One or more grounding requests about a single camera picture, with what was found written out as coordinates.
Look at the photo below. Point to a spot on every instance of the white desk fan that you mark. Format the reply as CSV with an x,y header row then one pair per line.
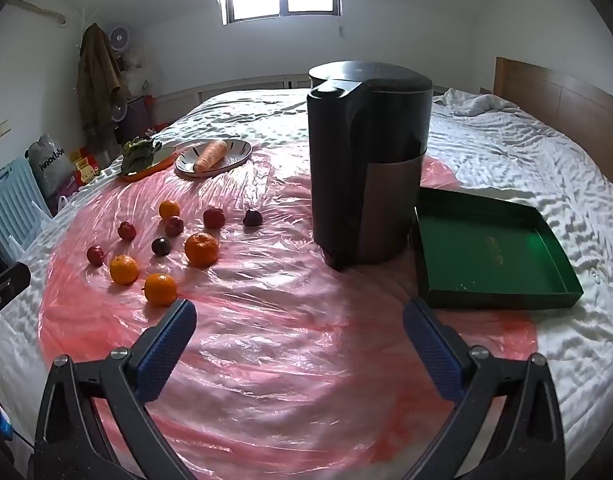
x,y
120,111
118,37

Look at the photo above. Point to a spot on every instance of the light blue slatted plastic stool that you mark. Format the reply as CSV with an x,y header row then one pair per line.
x,y
11,205

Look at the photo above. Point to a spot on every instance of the crumpled white cloth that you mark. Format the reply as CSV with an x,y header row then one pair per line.
x,y
471,102

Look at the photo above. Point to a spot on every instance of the white patterned plate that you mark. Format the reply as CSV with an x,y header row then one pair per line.
x,y
236,152

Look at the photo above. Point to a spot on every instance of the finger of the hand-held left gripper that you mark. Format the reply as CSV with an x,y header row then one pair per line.
x,y
9,282

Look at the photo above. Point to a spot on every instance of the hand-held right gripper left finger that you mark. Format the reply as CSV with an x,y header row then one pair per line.
x,y
169,350

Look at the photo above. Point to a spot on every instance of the green leafy vegetable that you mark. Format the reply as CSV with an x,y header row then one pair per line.
x,y
136,155

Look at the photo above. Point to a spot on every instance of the pink plastic sheet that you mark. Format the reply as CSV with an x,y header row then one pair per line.
x,y
286,335

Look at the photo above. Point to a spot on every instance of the small orange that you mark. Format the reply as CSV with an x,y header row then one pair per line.
x,y
169,208
124,269
160,289

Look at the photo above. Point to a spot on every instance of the green rectangular tray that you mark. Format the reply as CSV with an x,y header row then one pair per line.
x,y
486,255

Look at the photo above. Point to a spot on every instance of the brown hanging coat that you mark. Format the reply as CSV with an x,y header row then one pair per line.
x,y
99,90

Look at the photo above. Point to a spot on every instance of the dark purple cabinet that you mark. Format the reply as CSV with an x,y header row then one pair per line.
x,y
136,120

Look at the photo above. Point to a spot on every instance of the dark purple plum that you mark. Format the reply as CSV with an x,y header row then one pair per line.
x,y
253,217
161,246

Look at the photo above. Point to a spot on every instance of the red plum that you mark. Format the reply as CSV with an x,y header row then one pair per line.
x,y
127,230
214,217
95,255
174,225

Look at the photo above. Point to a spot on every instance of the black and bronze electric kettle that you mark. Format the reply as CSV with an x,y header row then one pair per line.
x,y
366,160

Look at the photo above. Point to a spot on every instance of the carrot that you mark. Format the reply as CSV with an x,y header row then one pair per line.
x,y
210,156

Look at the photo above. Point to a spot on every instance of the orange plate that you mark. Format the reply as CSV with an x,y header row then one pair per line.
x,y
161,159

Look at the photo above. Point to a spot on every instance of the red and yellow boxes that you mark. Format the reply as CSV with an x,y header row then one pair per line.
x,y
84,166

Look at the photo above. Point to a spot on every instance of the clear plastic bags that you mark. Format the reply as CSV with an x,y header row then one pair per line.
x,y
136,72

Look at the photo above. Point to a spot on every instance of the grey printed bag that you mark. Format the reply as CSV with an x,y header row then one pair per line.
x,y
46,160

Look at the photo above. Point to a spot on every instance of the white plastic bag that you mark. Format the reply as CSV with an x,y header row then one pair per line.
x,y
66,202

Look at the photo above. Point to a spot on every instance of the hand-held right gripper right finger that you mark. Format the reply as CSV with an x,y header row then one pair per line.
x,y
431,350

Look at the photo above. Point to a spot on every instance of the wooden headboard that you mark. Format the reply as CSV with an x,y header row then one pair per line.
x,y
561,95

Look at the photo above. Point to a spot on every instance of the large orange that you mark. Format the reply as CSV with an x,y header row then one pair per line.
x,y
202,249

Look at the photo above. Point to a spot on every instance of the beige wall pipe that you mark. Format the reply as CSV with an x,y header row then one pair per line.
x,y
39,10

